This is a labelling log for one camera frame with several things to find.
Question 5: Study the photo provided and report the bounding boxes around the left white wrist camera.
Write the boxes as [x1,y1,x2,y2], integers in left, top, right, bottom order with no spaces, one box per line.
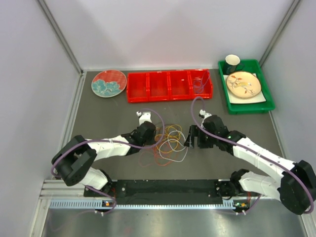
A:
[136,111,152,125]

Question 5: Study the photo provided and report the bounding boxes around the yellow wire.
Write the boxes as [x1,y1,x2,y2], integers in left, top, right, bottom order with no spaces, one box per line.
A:
[155,125,186,154]

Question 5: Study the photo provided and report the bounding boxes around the white square plate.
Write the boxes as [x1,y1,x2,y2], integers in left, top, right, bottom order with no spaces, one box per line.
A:
[224,75,266,104]

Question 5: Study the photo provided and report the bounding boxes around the beige bird pattern plate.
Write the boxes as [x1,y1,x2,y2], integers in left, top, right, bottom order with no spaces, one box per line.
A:
[226,71,262,99]

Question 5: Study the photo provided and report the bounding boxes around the blue wire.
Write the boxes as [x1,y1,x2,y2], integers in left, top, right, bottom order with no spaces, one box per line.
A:
[193,71,210,94]

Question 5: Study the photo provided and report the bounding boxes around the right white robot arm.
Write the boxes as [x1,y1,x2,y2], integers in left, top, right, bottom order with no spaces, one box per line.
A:
[185,112,316,215]

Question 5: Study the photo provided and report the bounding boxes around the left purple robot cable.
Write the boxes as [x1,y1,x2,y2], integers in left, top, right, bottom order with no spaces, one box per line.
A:
[51,108,165,176]

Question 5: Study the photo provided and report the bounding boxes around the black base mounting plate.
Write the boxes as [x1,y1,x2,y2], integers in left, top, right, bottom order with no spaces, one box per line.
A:
[83,179,250,205]

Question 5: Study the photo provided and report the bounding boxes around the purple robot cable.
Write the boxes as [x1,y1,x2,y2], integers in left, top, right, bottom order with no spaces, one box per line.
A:
[191,96,312,213]
[51,108,165,176]

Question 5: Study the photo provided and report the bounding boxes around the aluminium frame right post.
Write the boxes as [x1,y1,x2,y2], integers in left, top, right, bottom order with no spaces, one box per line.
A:
[259,0,302,67]

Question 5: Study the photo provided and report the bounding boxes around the aluminium frame post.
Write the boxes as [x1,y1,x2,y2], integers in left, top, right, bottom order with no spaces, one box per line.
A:
[259,0,302,67]
[36,0,83,75]

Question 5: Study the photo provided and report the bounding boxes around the grey slotted cable duct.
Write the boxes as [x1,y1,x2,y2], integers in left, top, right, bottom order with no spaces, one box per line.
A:
[49,199,236,210]

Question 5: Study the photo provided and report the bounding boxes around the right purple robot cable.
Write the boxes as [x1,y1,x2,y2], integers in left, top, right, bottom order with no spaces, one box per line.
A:
[191,96,312,213]

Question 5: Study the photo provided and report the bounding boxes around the white wire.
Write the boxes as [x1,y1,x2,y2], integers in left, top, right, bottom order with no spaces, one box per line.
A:
[159,130,188,163]

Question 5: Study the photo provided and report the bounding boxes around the aluminium frame left post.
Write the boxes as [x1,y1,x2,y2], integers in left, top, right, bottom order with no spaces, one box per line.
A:
[36,0,83,75]

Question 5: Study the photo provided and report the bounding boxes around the green plastic tray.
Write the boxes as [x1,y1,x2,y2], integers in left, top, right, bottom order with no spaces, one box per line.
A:
[218,59,276,115]

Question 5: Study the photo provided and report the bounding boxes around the brown wire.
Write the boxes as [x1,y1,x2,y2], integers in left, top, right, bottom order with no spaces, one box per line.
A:
[154,123,183,149]

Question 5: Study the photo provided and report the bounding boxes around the white green cup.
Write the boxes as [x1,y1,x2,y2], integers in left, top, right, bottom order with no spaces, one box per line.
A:
[223,54,244,75]

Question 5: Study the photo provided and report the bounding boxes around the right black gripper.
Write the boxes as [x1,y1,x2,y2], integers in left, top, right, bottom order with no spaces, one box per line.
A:
[184,125,218,149]

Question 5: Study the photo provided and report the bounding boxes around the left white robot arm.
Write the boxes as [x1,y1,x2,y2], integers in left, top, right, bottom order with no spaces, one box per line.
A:
[51,121,156,196]

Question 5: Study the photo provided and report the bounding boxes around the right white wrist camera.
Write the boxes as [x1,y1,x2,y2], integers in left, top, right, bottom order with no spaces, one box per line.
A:
[198,109,212,120]

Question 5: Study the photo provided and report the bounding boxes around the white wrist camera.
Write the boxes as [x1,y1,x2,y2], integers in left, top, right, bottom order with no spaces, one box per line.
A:
[198,109,212,120]
[136,111,152,125]

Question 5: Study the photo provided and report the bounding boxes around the red blue floral plate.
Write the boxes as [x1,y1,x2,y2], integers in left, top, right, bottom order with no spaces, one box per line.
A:
[91,70,127,98]

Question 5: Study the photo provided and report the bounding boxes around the red four-compartment bin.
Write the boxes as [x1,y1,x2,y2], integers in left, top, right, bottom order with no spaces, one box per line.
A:
[126,69,213,103]

